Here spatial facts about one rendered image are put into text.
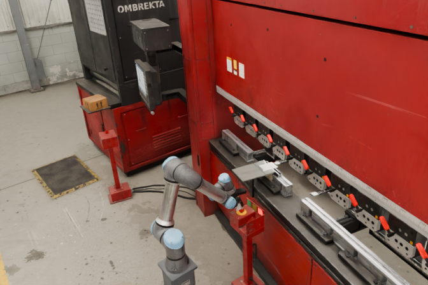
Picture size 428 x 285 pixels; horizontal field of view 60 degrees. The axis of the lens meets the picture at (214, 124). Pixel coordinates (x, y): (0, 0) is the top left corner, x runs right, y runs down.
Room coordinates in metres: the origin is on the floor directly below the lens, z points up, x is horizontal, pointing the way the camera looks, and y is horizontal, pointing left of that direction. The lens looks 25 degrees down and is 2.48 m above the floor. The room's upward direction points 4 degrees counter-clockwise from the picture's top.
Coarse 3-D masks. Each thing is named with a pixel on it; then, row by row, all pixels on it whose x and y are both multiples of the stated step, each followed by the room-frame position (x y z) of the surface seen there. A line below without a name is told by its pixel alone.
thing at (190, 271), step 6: (162, 264) 1.71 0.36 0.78; (192, 264) 1.69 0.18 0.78; (162, 270) 1.67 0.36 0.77; (186, 270) 1.65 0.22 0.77; (192, 270) 1.66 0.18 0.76; (168, 276) 1.61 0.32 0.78; (174, 276) 1.61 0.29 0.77; (180, 276) 1.61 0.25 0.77; (186, 276) 1.64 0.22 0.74; (192, 276) 1.66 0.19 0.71; (168, 282) 1.64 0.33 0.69; (174, 282) 1.61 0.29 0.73; (180, 282) 1.62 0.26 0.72; (186, 282) 1.64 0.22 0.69; (192, 282) 1.66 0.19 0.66
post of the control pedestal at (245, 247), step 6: (246, 240) 2.09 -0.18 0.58; (246, 246) 2.09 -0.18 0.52; (246, 252) 2.09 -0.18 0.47; (246, 258) 2.09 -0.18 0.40; (246, 264) 2.09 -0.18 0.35; (252, 264) 2.11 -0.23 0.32; (246, 270) 2.09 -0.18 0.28; (252, 270) 2.11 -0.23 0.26; (246, 276) 2.09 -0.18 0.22; (252, 276) 2.11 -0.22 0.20; (246, 282) 2.09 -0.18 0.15; (252, 282) 2.11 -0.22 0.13
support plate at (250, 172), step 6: (258, 162) 2.46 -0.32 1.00; (240, 168) 2.39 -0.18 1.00; (246, 168) 2.39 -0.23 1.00; (252, 168) 2.38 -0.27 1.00; (258, 168) 2.38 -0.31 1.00; (240, 174) 2.31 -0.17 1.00; (246, 174) 2.30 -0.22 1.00; (252, 174) 2.30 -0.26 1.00; (258, 174) 2.29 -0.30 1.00; (264, 174) 2.29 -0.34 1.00; (246, 180) 2.23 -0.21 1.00
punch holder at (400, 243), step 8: (392, 216) 1.36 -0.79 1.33; (392, 224) 1.35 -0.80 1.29; (400, 224) 1.32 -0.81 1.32; (400, 232) 1.31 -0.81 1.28; (408, 232) 1.27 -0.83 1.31; (416, 232) 1.24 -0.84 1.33; (392, 240) 1.33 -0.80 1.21; (400, 240) 1.30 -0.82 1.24; (408, 240) 1.27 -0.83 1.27; (416, 240) 1.24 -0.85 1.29; (424, 240) 1.26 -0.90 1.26; (400, 248) 1.29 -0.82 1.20; (408, 248) 1.26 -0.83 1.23; (416, 248) 1.24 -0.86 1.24; (408, 256) 1.25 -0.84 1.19; (416, 256) 1.26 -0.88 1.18
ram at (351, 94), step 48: (240, 48) 2.73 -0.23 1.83; (288, 48) 2.16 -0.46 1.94; (336, 48) 1.79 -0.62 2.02; (384, 48) 1.52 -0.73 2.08; (240, 96) 2.75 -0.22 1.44; (288, 96) 2.15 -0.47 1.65; (336, 96) 1.76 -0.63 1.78; (384, 96) 1.49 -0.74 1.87; (336, 144) 1.73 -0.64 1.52; (384, 144) 1.46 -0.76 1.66; (384, 192) 1.42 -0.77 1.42
